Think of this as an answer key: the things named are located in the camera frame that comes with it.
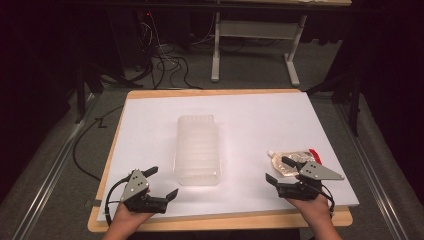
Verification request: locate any black stand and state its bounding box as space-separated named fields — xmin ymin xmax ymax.
xmin=73 ymin=61 xmax=104 ymax=125
xmin=304 ymin=71 xmax=363 ymax=137

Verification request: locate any white board sheet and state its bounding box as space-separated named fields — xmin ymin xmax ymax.
xmin=96 ymin=92 xmax=361 ymax=223

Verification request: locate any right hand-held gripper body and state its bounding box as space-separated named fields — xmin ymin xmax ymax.
xmin=275 ymin=161 xmax=345 ymax=202

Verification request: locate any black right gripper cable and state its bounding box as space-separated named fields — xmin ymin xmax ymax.
xmin=319 ymin=184 xmax=336 ymax=218

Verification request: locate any person's right hand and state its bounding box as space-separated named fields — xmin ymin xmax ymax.
xmin=287 ymin=194 xmax=334 ymax=228

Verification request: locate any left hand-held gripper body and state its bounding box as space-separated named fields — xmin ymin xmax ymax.
xmin=119 ymin=168 xmax=168 ymax=215

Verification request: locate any white metal desk frame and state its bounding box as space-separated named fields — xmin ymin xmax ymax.
xmin=210 ymin=12 xmax=308 ymax=88

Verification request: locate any small red packet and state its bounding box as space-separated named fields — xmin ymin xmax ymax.
xmin=308 ymin=148 xmax=323 ymax=165

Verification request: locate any person's left hand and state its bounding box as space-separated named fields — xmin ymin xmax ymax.
xmin=111 ymin=202 xmax=155 ymax=229

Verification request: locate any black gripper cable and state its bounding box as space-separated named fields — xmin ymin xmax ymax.
xmin=319 ymin=184 xmax=336 ymax=218
xmin=104 ymin=175 xmax=131 ymax=226

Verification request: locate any black floor cable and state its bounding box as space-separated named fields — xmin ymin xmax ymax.
xmin=72 ymin=104 xmax=125 ymax=182

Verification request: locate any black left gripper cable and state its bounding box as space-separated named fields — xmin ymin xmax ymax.
xmin=104 ymin=175 xmax=131 ymax=226

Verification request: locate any tangle of floor cables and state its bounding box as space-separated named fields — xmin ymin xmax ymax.
xmin=133 ymin=19 xmax=204 ymax=90

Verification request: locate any metal floor rail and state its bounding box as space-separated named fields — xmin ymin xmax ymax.
xmin=12 ymin=93 xmax=99 ymax=240
xmin=334 ymin=103 xmax=409 ymax=240

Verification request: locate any clear plastic container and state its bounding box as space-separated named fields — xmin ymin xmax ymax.
xmin=172 ymin=114 xmax=222 ymax=187

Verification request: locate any clear pouch with white spout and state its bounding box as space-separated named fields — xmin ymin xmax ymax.
xmin=267 ymin=149 xmax=317 ymax=178

